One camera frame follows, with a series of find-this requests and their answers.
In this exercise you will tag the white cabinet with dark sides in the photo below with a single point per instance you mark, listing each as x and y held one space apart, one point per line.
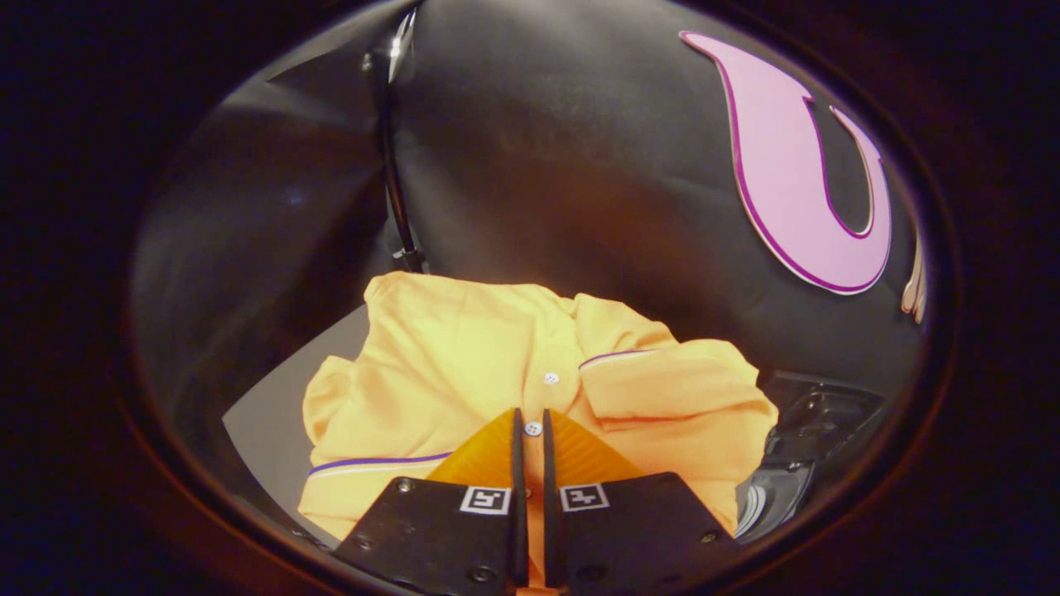
265 422

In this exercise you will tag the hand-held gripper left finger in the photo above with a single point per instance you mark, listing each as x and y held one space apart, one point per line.
518 513

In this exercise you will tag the black backdrop stand pole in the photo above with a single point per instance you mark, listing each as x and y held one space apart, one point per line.
389 165

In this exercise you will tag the black backdrop cloth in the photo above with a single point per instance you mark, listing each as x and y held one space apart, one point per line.
580 165

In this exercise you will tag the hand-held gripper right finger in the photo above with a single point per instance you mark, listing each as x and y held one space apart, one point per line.
551 513

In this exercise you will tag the orange shirt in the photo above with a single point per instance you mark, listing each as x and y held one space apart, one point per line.
447 364

